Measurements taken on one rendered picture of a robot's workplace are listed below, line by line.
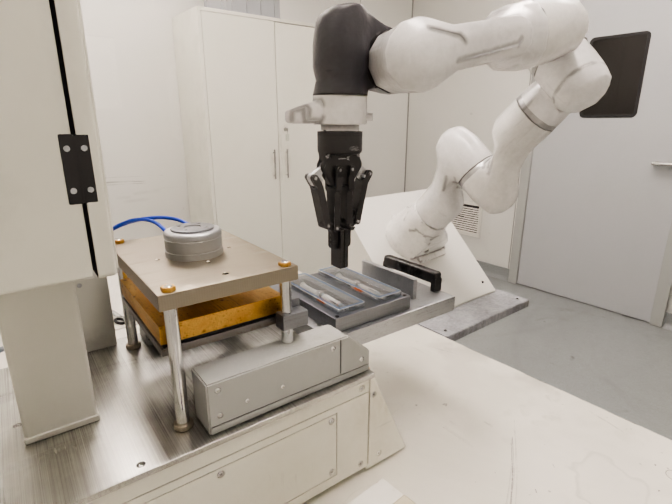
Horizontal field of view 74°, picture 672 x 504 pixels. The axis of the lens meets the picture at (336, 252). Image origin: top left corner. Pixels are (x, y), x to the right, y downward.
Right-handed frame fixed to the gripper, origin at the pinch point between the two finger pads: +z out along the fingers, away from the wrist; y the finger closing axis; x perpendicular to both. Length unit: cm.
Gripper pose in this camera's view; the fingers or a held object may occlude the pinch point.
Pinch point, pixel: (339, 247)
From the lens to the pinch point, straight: 80.0
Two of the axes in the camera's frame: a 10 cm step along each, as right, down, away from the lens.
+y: 8.1, -1.7, 5.6
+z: 0.0, 9.6, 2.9
